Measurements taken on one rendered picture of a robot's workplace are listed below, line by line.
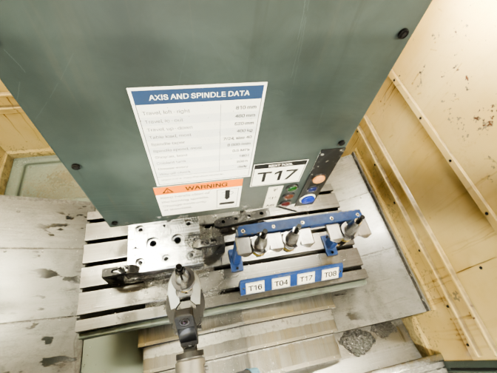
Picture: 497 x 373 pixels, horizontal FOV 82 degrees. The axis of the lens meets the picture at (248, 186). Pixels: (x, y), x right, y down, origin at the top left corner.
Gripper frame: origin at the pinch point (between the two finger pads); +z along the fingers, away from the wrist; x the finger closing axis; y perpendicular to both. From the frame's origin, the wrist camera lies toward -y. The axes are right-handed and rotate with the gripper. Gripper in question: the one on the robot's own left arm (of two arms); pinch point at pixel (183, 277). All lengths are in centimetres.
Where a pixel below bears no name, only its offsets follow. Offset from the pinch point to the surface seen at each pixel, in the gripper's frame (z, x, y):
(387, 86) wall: 74, 101, 0
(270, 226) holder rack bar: 14.4, 30.1, 6.5
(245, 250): 7.5, 20.0, 7.5
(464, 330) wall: -29, 99, 28
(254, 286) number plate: 1.0, 25.2, 35.0
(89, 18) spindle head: 5, -1, -70
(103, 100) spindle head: 5, -3, -61
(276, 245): 7.6, 31.0, 7.6
